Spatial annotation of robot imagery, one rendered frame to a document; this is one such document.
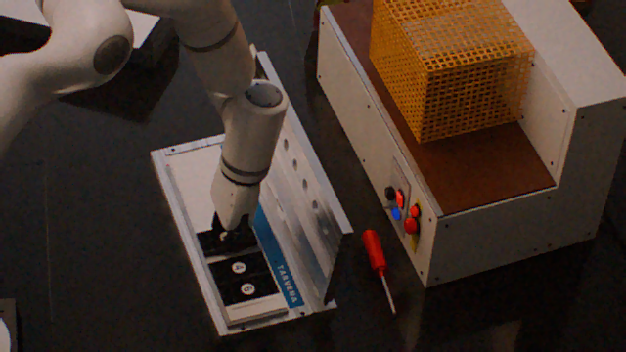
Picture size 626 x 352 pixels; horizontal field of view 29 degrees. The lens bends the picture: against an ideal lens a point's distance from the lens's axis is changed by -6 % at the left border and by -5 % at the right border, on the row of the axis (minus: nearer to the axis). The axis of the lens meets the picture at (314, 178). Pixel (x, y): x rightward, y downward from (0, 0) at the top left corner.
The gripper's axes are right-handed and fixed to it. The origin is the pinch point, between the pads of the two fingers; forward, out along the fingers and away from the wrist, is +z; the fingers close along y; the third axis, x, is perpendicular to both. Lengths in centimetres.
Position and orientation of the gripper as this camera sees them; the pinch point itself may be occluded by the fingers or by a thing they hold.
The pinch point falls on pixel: (226, 232)
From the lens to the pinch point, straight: 222.8
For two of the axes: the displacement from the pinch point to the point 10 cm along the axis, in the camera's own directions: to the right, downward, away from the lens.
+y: 3.4, 7.0, -6.3
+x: 9.1, -0.8, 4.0
